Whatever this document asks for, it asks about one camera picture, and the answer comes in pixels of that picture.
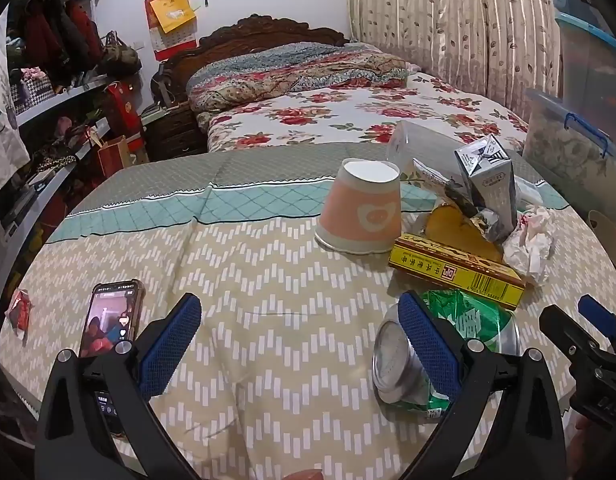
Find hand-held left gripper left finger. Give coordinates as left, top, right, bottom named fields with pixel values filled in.
left=35, top=292, right=204, bottom=480

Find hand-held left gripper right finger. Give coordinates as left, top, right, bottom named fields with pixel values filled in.
left=397, top=290, right=569, bottom=480

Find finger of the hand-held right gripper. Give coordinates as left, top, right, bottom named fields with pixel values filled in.
left=540, top=304, right=596, bottom=366
left=578, top=294, right=616, bottom=343

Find crushed green drink can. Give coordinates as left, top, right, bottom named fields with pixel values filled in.
left=372, top=290, right=521, bottom=423

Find beige round bin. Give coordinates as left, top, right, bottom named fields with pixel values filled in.
left=588, top=210, right=616, bottom=277

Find yellow cardboard box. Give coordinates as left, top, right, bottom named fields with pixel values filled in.
left=388, top=234, right=528, bottom=310

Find white tissue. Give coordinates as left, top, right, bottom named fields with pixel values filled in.
left=503, top=206, right=559, bottom=286

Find orange fruit peel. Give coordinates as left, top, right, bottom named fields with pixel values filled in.
left=422, top=205, right=504, bottom=263

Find pink paper cup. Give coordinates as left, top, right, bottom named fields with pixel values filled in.
left=314, top=158, right=402, bottom=255

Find red silver sachet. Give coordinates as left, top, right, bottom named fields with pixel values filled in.
left=5, top=287, right=35, bottom=343

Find silver drink carton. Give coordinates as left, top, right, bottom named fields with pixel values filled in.
left=454, top=135, right=519, bottom=243

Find white printed snack wrapper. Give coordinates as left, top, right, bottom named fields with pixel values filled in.
left=412, top=157, right=481, bottom=216

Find clear plastic bottle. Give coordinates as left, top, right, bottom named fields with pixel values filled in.
left=385, top=120, right=469, bottom=176

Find smartphone with lit screen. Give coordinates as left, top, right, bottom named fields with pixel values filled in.
left=79, top=279, right=146, bottom=438

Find brown paper bag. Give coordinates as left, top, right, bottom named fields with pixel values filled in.
left=97, top=135, right=136, bottom=178

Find dark wooden nightstand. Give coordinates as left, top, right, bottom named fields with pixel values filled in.
left=143, top=102, right=207, bottom=161

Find clear storage box teal lid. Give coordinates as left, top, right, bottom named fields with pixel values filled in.
left=553, top=10, right=616, bottom=106

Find grey shelf rack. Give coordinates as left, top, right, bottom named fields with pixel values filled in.
left=0, top=0, right=149, bottom=341

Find white quilted plant-print bag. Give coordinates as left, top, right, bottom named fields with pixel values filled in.
left=0, top=7, right=31, bottom=201

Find floral patchwork quilt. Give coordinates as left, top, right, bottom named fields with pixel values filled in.
left=186, top=42, right=421, bottom=113

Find brown patterned handbag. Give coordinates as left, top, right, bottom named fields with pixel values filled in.
left=99, top=31, right=143, bottom=77

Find carved wooden headboard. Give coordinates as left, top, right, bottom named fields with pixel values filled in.
left=150, top=15, right=350, bottom=106

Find leaf print curtain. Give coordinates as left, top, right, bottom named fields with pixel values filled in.
left=344, top=0, right=564, bottom=116

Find red and dark jackets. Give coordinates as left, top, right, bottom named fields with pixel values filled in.
left=18, top=0, right=101, bottom=81

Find clear storage box blue handle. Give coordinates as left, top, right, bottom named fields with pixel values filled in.
left=522, top=87, right=616, bottom=221

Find red yellow wall calendar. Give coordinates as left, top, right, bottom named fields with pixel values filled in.
left=144, top=0, right=198, bottom=62

